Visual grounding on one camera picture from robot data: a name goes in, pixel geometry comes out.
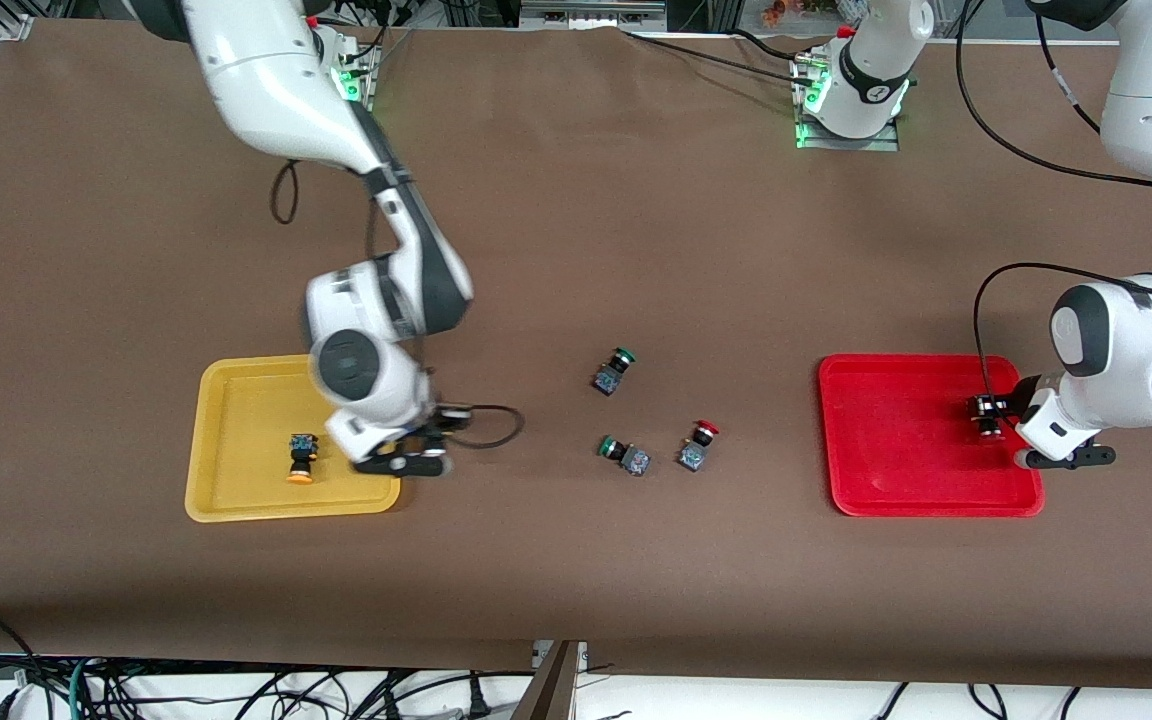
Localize yellow push button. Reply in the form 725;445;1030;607
287;432;320;486

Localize red plastic tray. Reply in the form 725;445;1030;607
817;354;1046;519

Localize green push button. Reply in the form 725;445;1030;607
598;435;652;478
592;346;637;397

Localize yellow plastic tray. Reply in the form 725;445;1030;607
184;352;404;524

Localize brown table cover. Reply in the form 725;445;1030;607
0;20;1152;691

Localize orange background objects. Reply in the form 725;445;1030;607
761;0;842;29

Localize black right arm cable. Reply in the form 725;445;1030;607
270;160;526;450

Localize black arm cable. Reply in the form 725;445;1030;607
956;0;1152;401
270;160;526;450

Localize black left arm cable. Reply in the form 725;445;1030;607
956;0;1152;401

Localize metal table post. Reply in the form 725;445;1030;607
511;640;589;720

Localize tangled black floor cables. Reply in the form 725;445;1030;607
0;608;497;720

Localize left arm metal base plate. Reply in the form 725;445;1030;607
794;55;902;153

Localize grey metal rail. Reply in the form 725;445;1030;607
519;0;669;31

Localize black cable on table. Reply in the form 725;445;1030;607
621;28;817;83

